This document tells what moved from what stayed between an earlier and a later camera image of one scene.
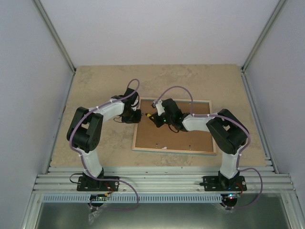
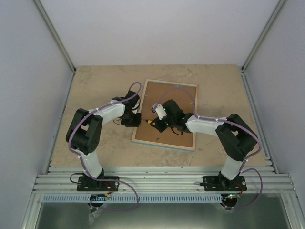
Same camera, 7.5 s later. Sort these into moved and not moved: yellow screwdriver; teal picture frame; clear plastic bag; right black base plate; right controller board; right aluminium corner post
Moved: teal picture frame; yellow screwdriver
Not moved: right controller board; right aluminium corner post; right black base plate; clear plastic bag
